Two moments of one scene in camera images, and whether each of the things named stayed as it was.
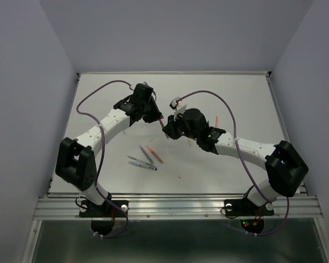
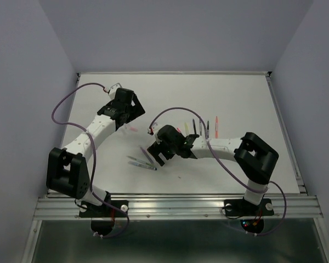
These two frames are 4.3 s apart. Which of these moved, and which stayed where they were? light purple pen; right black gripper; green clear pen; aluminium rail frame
Moved: right black gripper
Stayed: aluminium rail frame; light purple pen; green clear pen
